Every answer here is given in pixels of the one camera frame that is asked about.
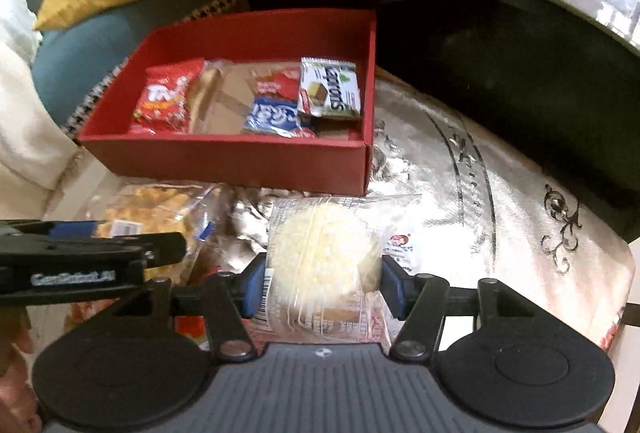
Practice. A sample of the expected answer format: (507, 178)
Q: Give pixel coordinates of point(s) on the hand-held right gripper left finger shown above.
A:
(252, 283)

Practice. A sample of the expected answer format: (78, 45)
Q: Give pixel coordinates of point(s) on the yellow fried snack packet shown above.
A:
(160, 208)

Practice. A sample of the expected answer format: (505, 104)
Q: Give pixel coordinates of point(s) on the person's left hand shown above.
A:
(12, 378)

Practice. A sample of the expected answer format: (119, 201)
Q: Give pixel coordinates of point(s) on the red cardboard box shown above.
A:
(225, 163)

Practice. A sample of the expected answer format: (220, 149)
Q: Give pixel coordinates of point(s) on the silver floral tablecloth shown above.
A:
(475, 213)

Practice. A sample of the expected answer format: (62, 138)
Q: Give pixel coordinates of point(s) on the green and white wafer packet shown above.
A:
(330, 88)

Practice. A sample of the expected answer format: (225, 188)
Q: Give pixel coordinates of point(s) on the white fluffy blanket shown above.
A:
(25, 113)

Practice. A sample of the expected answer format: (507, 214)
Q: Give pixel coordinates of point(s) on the red chips packet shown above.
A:
(160, 100)

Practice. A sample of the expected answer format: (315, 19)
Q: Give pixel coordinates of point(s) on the houndstooth fabric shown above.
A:
(92, 95)

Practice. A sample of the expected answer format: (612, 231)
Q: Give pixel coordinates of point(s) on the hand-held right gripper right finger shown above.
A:
(392, 283)

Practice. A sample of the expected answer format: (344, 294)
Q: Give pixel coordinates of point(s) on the red and blue snack packet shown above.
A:
(272, 115)

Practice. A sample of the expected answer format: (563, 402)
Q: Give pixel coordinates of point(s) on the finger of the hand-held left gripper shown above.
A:
(160, 248)
(75, 229)

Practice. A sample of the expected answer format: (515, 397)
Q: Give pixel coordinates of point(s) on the round pastry packet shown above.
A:
(320, 253)

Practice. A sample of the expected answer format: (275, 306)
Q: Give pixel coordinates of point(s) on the teal sofa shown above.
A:
(75, 53)

